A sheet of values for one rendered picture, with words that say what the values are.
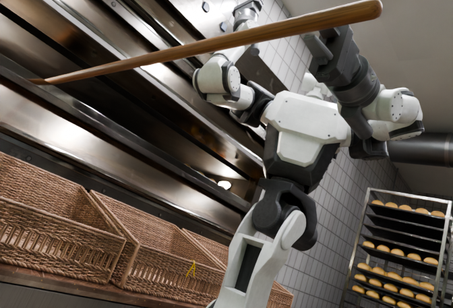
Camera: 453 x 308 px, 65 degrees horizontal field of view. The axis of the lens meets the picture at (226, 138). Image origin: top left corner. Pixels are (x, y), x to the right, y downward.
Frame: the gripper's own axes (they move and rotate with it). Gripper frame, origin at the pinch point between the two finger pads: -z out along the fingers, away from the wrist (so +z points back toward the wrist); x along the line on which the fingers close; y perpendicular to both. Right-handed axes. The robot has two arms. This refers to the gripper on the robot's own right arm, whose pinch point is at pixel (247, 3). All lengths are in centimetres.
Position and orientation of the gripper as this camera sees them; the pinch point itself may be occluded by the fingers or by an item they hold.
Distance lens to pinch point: 149.5
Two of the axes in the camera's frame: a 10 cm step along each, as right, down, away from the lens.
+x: 8.4, -2.7, -4.8
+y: -5.4, -5.6, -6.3
